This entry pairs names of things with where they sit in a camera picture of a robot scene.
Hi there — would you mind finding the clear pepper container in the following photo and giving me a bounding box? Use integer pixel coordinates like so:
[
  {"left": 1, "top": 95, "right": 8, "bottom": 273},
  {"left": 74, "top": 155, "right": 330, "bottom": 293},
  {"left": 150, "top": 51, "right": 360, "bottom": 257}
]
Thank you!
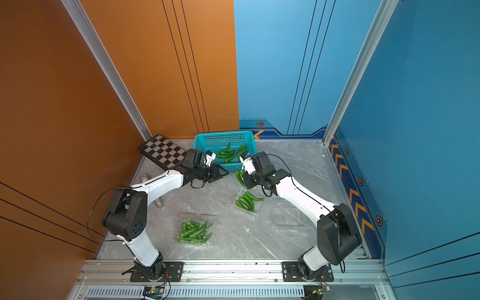
[
  {"left": 272, "top": 207, "right": 304, "bottom": 229},
  {"left": 232, "top": 190, "right": 266, "bottom": 215},
  {"left": 173, "top": 213, "right": 216, "bottom": 246}
]

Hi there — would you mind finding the black white checkerboard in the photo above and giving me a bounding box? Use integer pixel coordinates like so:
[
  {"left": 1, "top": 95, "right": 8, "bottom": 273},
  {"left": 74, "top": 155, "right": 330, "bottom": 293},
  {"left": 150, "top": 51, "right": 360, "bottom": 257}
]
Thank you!
[{"left": 138, "top": 134, "right": 186, "bottom": 171}]

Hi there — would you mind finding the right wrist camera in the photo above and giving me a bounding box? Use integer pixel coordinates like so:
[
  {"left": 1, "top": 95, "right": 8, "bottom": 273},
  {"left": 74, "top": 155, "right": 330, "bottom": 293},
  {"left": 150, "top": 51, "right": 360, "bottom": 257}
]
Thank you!
[{"left": 240, "top": 152, "right": 256, "bottom": 175}]

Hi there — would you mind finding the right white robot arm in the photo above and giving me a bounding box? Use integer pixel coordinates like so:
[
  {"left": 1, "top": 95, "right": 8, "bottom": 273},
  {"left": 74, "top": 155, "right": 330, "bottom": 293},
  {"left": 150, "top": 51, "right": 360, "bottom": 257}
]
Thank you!
[{"left": 240, "top": 152, "right": 363, "bottom": 281}]

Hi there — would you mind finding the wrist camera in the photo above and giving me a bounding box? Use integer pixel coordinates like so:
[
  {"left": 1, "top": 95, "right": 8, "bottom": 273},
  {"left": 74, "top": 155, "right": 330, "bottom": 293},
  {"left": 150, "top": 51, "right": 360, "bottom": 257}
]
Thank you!
[
  {"left": 205, "top": 151, "right": 216, "bottom": 167},
  {"left": 240, "top": 152, "right": 256, "bottom": 175}
]

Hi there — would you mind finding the teal plastic basket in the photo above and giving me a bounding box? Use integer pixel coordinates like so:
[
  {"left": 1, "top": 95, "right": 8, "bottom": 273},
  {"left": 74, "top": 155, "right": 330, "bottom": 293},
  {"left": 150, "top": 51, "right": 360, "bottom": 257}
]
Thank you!
[{"left": 193, "top": 131, "right": 257, "bottom": 172}]

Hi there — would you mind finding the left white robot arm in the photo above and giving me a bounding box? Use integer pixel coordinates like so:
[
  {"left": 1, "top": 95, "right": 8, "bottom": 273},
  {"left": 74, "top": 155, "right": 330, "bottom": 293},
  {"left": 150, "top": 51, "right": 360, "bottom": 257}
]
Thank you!
[{"left": 102, "top": 149, "right": 229, "bottom": 282}]

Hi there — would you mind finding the green pepper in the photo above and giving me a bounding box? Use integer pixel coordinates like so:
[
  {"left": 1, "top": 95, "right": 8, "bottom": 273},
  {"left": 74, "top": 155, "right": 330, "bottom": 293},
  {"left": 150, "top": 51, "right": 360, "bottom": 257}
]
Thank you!
[
  {"left": 235, "top": 170, "right": 247, "bottom": 188},
  {"left": 245, "top": 192, "right": 265, "bottom": 201},
  {"left": 224, "top": 144, "right": 246, "bottom": 163},
  {"left": 236, "top": 194, "right": 255, "bottom": 213},
  {"left": 217, "top": 143, "right": 231, "bottom": 155}
]

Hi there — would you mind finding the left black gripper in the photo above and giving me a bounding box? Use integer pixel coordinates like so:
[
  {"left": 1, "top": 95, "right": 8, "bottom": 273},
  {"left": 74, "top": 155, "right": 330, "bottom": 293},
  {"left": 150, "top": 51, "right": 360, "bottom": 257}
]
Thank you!
[{"left": 194, "top": 164, "right": 230, "bottom": 183}]

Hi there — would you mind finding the clear pepper container front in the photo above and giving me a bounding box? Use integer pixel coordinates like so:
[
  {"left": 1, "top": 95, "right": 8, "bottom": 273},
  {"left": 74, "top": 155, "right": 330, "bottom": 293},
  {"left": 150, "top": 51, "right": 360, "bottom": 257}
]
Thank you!
[{"left": 173, "top": 213, "right": 216, "bottom": 246}]

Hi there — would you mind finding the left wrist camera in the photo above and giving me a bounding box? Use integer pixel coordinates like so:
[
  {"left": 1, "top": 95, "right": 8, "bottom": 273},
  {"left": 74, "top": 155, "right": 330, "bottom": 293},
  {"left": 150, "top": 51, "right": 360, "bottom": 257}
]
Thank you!
[{"left": 205, "top": 151, "right": 216, "bottom": 167}]

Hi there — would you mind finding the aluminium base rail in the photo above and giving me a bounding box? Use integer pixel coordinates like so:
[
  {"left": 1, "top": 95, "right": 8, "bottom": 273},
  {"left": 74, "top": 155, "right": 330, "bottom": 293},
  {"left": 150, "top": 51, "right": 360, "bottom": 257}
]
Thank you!
[{"left": 68, "top": 259, "right": 396, "bottom": 300}]

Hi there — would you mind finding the right aluminium frame post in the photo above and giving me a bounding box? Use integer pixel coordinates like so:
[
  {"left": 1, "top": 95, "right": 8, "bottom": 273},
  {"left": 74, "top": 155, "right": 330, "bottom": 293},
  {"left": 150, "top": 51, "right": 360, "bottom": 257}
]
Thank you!
[{"left": 322, "top": 0, "right": 399, "bottom": 146}]

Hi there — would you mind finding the aluminium frame post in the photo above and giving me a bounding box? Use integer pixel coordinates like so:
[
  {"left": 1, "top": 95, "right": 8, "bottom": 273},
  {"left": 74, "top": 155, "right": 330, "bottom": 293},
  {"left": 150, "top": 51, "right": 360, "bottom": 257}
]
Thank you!
[
  {"left": 322, "top": 0, "right": 399, "bottom": 146},
  {"left": 61, "top": 0, "right": 153, "bottom": 141}
]

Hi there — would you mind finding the circuit board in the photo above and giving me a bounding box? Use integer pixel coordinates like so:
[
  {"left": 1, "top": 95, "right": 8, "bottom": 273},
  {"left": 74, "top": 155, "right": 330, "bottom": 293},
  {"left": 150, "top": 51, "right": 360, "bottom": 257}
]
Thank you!
[
  {"left": 141, "top": 286, "right": 166, "bottom": 300},
  {"left": 312, "top": 284, "right": 331, "bottom": 295}
]

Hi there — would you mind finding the left circuit board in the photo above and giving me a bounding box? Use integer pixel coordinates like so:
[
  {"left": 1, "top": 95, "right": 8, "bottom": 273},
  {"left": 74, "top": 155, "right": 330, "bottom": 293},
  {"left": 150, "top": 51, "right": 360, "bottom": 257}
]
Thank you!
[{"left": 141, "top": 286, "right": 166, "bottom": 300}]

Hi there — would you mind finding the left aluminium frame post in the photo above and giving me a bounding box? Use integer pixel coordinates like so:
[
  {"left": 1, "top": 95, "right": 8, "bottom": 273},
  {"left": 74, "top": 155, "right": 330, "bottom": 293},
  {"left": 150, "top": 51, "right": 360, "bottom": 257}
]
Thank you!
[{"left": 61, "top": 0, "right": 153, "bottom": 141}]

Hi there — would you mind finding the right circuit board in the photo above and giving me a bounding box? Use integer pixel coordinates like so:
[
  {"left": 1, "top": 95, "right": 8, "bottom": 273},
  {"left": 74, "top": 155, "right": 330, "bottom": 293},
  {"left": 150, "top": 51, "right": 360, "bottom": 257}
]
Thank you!
[{"left": 312, "top": 284, "right": 331, "bottom": 295}]

